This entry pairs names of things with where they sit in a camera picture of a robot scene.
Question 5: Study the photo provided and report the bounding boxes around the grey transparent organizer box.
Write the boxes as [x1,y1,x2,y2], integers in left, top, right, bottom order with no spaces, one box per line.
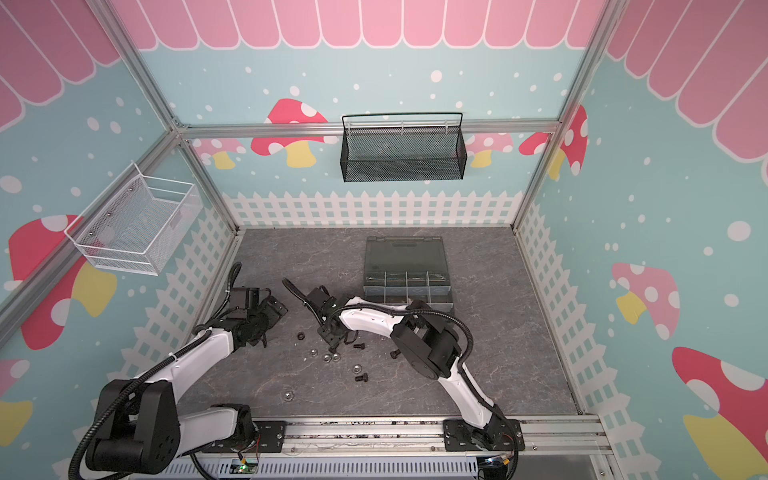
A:
[363,236,454,313]

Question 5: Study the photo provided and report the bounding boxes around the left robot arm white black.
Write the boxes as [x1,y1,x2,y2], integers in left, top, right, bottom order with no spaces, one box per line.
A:
[67,262,287,479]

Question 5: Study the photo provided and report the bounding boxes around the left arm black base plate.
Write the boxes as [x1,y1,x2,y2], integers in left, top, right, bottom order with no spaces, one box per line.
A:
[202,420,287,454]

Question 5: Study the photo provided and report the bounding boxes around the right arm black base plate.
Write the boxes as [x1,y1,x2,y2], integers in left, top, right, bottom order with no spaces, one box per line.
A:
[443,416,526,452]

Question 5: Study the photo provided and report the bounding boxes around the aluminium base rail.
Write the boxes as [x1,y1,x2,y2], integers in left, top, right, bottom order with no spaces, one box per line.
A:
[110,413,613,463]

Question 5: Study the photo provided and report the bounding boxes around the white wire mesh basket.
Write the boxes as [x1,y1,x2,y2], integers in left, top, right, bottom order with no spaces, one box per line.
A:
[64,163,204,276]

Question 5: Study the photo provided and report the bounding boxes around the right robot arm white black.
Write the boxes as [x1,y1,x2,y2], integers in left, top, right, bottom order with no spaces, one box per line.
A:
[282,278,525,452]

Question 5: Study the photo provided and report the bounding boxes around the black wire mesh basket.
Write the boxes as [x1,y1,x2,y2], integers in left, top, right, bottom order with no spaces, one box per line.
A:
[340,112,468,183]

